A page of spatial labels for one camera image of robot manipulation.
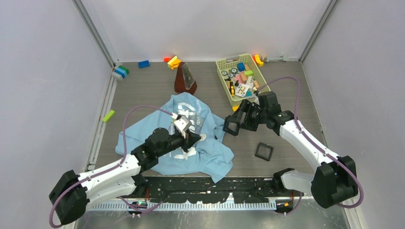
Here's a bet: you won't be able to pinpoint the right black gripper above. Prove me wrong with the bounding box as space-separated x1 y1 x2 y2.
228 99 268 132

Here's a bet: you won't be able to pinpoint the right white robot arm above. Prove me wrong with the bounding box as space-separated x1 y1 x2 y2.
223 91 363 208

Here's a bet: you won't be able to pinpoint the yellow orange toy block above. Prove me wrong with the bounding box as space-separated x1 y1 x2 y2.
167 56 181 70

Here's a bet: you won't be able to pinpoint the lime green toy brick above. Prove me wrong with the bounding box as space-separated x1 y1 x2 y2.
102 110 115 122

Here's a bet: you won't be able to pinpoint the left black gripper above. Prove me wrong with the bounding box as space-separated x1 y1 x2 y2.
156 129 201 158

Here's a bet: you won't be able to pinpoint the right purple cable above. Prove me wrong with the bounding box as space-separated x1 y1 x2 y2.
256 76 364 217

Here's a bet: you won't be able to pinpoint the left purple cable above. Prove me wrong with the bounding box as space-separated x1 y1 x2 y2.
48 105 178 229

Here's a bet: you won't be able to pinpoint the green plastic basket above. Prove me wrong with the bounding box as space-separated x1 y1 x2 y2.
216 53 270 107

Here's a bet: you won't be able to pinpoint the blue toy brick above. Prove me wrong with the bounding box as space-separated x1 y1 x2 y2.
138 60 150 69

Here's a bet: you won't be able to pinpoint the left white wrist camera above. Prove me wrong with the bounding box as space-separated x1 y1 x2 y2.
173 114 191 138

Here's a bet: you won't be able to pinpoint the purple cable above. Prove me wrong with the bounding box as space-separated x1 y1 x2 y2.
48 105 178 229
256 76 364 217

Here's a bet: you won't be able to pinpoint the light blue printed t-shirt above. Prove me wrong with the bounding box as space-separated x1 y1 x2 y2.
115 93 234 183

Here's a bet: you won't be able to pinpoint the yellow red corner blocks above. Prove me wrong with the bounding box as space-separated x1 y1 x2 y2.
252 54 268 67

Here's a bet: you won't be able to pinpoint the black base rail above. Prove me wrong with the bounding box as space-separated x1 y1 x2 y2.
115 176 304 205

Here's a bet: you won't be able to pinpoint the brown metronome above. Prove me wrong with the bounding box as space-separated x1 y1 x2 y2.
174 62 197 95

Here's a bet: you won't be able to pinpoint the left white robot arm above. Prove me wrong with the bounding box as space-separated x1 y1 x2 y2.
49 128 206 228

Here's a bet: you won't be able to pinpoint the black square frame box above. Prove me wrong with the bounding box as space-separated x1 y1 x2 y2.
254 142 274 162
223 120 240 136

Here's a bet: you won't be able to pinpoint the stacked blue green bricks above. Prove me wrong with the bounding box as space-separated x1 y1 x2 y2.
111 65 129 81

